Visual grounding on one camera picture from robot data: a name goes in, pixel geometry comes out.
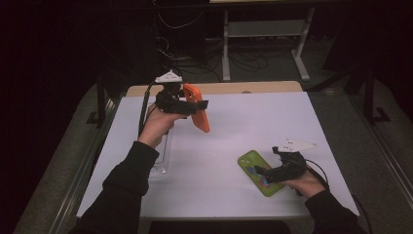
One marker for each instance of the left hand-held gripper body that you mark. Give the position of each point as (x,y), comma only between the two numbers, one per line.
(172,100)

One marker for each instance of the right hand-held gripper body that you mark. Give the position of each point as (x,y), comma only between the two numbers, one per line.
(292,167)

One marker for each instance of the green phone case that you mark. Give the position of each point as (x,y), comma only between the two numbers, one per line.
(251,162)

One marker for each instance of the orange phone case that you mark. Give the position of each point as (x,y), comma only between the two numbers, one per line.
(201,122)

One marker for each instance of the clear plastic tray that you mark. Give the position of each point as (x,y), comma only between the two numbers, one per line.
(164,156)

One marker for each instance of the person's right hand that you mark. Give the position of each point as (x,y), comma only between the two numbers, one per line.
(308,185)

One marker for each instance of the person's left hand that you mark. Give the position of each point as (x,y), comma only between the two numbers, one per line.
(157,125)

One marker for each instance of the black metal stand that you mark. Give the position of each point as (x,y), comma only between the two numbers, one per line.
(101,97)
(369,97)

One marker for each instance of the grey metal frame rail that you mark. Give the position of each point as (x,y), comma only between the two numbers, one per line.
(81,175)
(383,152)

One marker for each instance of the white metal desk frame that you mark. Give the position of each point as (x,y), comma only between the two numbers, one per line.
(264,28)

